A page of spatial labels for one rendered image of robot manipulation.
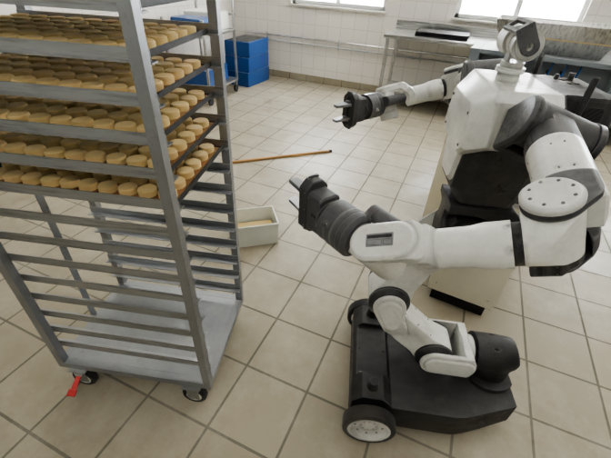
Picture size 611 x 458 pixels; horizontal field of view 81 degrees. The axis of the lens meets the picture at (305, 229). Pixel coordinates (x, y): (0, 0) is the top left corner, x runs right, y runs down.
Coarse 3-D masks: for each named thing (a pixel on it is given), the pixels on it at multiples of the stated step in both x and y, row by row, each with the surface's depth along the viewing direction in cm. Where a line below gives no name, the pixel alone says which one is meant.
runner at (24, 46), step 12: (0, 36) 74; (0, 48) 75; (12, 48) 74; (24, 48) 74; (36, 48) 74; (48, 48) 73; (60, 48) 73; (72, 48) 73; (84, 48) 72; (96, 48) 72; (108, 48) 72; (120, 48) 72; (96, 60) 74; (108, 60) 73; (120, 60) 73
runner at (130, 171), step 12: (0, 156) 91; (12, 156) 91; (24, 156) 90; (36, 156) 90; (60, 168) 91; (72, 168) 90; (84, 168) 90; (96, 168) 89; (108, 168) 89; (120, 168) 88; (132, 168) 88; (144, 168) 88
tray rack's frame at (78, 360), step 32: (0, 256) 111; (64, 256) 140; (160, 288) 178; (32, 320) 128; (128, 320) 162; (160, 320) 163; (224, 320) 165; (64, 352) 143; (96, 352) 148; (160, 352) 150; (192, 352) 150; (224, 352) 153; (192, 384) 140
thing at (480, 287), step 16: (448, 272) 186; (464, 272) 181; (480, 272) 177; (496, 272) 173; (432, 288) 196; (448, 288) 191; (464, 288) 186; (480, 288) 182; (496, 288) 177; (464, 304) 195; (480, 304) 187
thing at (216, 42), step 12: (216, 0) 102; (216, 12) 103; (216, 36) 107; (216, 48) 109; (216, 72) 113; (216, 84) 115; (228, 120) 124; (228, 132) 126; (228, 144) 127; (228, 156) 130; (228, 180) 136; (228, 216) 146; (240, 264) 164; (240, 276) 167
